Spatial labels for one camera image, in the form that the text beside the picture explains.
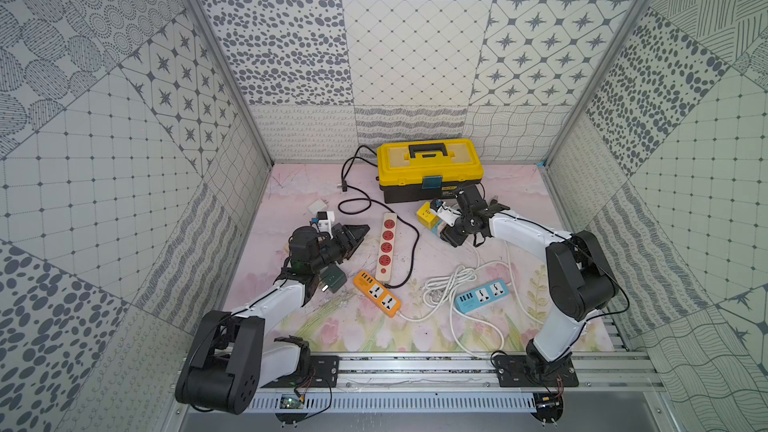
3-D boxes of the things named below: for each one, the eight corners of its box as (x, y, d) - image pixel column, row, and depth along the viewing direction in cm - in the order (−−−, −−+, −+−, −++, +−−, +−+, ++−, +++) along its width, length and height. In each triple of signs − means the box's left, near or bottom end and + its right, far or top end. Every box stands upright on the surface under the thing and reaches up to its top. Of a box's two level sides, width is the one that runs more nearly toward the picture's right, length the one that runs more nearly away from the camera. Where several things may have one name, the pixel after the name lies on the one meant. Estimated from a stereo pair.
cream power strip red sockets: (375, 280, 91) (374, 277, 89) (383, 216, 107) (383, 212, 105) (392, 282, 91) (391, 278, 89) (398, 217, 106) (398, 213, 104)
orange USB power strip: (351, 284, 91) (349, 280, 89) (362, 272, 94) (361, 267, 91) (392, 320, 84) (391, 317, 82) (403, 306, 87) (403, 302, 84)
